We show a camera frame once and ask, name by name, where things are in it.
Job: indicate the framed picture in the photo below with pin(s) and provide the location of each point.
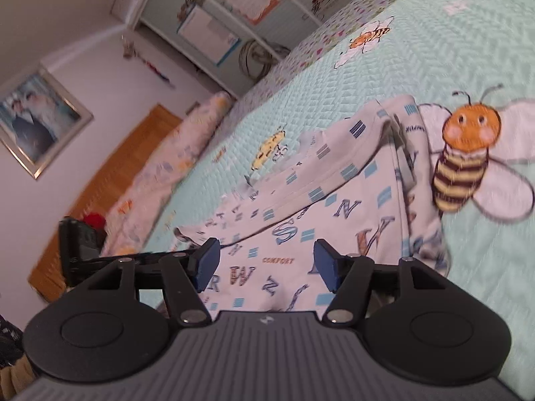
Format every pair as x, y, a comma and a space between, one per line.
37, 121

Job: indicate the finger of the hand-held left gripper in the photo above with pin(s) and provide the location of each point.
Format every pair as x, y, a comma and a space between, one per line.
144, 256

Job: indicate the printed white shirt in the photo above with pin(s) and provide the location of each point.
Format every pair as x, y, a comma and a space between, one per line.
334, 183

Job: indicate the hanging wall ornament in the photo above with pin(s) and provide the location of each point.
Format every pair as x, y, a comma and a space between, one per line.
146, 62

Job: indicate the red item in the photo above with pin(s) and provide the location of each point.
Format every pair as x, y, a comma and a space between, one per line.
92, 221

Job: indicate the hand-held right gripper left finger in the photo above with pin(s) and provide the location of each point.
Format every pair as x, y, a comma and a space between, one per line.
209, 263

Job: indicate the mint quilted bee blanket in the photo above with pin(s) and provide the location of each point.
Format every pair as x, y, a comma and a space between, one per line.
376, 71

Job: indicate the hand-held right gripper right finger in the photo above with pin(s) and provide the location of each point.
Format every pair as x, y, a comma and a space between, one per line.
324, 265

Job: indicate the floral pillow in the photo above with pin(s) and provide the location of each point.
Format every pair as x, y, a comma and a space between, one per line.
167, 167

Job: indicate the blue bordered poster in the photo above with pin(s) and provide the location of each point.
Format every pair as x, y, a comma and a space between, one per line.
207, 33

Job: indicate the wooden headboard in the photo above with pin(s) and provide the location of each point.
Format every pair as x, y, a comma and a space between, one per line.
104, 188

